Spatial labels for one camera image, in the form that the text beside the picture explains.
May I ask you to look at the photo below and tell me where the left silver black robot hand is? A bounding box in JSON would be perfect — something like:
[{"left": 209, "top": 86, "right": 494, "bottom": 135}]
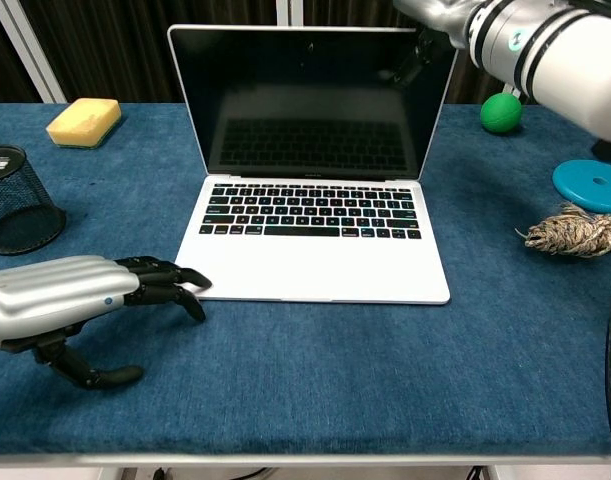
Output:
[{"left": 0, "top": 254, "right": 214, "bottom": 391}]

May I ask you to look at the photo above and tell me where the blue round disc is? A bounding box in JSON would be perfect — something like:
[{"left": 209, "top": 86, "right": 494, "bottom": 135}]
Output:
[{"left": 552, "top": 159, "right": 611, "bottom": 217}]

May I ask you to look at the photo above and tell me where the blue table cloth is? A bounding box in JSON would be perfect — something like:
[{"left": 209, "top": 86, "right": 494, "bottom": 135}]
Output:
[{"left": 0, "top": 102, "right": 611, "bottom": 457}]

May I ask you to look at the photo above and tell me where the black mesh pen cup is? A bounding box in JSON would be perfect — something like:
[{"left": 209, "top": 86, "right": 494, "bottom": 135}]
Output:
[{"left": 0, "top": 145, "right": 68, "bottom": 256}]

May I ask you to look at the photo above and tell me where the green ball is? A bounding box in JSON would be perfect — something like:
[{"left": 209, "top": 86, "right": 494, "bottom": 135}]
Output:
[{"left": 479, "top": 93, "right": 524, "bottom": 134}]

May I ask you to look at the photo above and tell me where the bundle of jute twine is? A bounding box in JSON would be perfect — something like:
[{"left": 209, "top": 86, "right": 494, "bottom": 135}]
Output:
[{"left": 514, "top": 203, "right": 611, "bottom": 260}]

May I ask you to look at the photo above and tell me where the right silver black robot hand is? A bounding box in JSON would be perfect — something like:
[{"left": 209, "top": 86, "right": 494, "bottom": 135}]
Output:
[{"left": 392, "top": 0, "right": 481, "bottom": 86}]

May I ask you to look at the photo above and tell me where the yellow sponge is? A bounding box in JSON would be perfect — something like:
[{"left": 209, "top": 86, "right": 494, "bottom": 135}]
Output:
[{"left": 45, "top": 98, "right": 123, "bottom": 150}]

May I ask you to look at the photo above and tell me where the white partition frame post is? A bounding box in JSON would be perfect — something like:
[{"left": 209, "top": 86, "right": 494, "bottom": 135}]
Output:
[
  {"left": 0, "top": 0, "right": 67, "bottom": 104},
  {"left": 276, "top": 0, "right": 305, "bottom": 27}
]

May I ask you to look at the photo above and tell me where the white silver laptop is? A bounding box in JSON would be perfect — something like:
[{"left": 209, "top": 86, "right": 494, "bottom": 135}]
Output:
[{"left": 167, "top": 23, "right": 459, "bottom": 306}]

